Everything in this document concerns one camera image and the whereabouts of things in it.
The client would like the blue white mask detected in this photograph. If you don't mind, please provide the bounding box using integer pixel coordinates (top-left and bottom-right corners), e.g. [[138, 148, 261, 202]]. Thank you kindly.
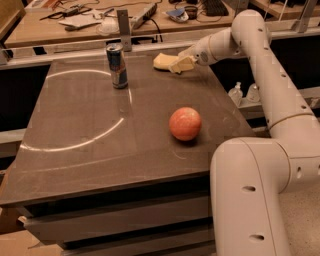
[[166, 8, 189, 23]]

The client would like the grey power strip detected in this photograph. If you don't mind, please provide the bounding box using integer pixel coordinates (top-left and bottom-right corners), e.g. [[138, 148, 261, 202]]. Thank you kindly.
[[131, 3, 157, 30]]

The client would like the red bull can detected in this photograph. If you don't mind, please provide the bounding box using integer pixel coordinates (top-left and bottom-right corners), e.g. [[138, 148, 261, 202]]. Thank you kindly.
[[106, 43, 128, 89]]

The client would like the metal frame rail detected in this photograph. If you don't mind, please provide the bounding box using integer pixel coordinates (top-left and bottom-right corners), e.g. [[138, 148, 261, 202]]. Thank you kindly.
[[0, 18, 320, 70]]

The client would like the yellow sponge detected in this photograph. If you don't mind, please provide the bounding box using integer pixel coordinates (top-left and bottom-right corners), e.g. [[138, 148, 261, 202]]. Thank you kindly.
[[153, 53, 181, 73]]

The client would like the metal frame post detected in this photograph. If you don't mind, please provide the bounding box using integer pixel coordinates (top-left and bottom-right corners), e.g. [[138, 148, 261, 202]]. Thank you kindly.
[[117, 9, 132, 52]]

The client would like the right clear sanitizer bottle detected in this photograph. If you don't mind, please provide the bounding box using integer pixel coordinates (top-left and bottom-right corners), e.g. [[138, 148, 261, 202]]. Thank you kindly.
[[246, 83, 260, 103]]

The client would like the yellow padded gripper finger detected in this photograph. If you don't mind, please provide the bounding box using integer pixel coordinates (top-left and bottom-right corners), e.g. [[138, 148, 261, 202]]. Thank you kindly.
[[178, 45, 195, 57], [168, 56, 196, 74]]

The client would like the red apple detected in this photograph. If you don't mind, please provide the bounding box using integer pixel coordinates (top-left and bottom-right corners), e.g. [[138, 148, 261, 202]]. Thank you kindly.
[[169, 107, 202, 141]]

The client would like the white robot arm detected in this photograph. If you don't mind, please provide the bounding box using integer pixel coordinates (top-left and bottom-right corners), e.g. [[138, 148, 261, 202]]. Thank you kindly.
[[169, 10, 320, 256]]

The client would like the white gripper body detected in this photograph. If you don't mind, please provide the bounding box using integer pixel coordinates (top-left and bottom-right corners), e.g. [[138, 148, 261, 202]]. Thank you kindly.
[[187, 36, 214, 65]]

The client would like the grey drawer cabinet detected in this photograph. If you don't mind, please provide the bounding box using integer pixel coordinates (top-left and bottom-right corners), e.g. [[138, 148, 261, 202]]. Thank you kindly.
[[1, 52, 251, 256]]

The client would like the black keyboard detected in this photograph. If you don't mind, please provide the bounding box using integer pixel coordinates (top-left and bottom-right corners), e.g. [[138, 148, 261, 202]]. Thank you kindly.
[[201, 0, 229, 17]]

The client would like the dark round cup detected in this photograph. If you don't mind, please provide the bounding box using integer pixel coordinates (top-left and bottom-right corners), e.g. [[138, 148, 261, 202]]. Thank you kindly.
[[185, 6, 198, 20]]

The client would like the left clear sanitizer bottle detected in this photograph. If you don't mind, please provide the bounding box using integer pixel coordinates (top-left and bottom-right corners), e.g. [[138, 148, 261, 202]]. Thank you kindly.
[[228, 82, 243, 107]]

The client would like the clear sanitizer bottle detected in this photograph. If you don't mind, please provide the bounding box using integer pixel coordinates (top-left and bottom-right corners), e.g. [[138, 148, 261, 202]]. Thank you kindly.
[[228, 82, 243, 107], [246, 83, 260, 103]]

